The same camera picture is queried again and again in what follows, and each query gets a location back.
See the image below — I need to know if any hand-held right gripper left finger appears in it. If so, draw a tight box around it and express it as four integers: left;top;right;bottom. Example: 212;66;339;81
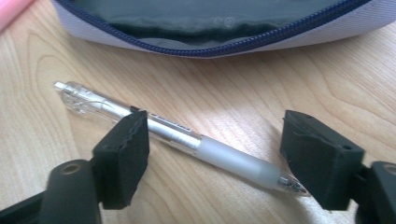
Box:
92;109;150;210

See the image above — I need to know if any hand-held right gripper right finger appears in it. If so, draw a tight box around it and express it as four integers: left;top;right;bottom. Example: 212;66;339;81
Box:
278;109;366;211

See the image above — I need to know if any pencil case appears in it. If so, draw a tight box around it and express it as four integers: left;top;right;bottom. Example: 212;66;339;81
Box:
50;0;396;60

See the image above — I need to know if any clear ballpoint pen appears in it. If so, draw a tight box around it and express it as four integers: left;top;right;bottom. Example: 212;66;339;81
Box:
53;80;311;198

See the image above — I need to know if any orange highlighter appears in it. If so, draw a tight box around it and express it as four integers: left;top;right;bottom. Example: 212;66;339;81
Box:
0;0;35;33

